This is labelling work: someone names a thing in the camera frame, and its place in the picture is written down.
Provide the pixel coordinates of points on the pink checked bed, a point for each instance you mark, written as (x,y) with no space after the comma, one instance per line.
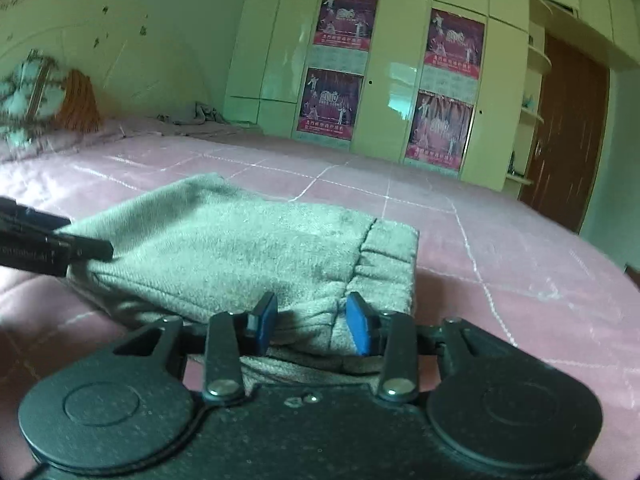
(500,270)

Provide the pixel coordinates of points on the orange patterned pillow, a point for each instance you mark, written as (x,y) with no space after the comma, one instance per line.
(77,102)

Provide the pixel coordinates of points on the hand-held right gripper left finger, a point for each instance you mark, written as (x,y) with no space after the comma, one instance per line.
(265,324)

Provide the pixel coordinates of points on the crumpled grey cloth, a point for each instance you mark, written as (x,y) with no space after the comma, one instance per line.
(197,115)

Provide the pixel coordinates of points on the cream headboard with floral decals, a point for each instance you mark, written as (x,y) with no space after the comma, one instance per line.
(125,45)

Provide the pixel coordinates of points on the grey knit pants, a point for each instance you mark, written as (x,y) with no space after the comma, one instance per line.
(225,240)

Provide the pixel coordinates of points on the teal patterned pillow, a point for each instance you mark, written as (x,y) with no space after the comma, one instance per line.
(25,90)

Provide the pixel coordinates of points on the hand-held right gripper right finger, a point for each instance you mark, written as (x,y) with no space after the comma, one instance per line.
(361,326)

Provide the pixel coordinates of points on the cream corner shelf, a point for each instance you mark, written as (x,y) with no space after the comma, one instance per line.
(532,110)

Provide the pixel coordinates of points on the brown wooden door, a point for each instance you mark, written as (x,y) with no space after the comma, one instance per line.
(565,135)

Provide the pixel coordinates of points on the glossy cream wardrobe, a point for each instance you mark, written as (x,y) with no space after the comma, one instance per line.
(395,90)

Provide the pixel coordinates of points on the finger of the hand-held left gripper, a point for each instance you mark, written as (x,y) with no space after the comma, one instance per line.
(30,217)
(80,250)

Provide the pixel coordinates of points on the pink printed wardrobe poster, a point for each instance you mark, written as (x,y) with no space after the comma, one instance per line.
(330,102)
(454,42)
(345,20)
(440,127)

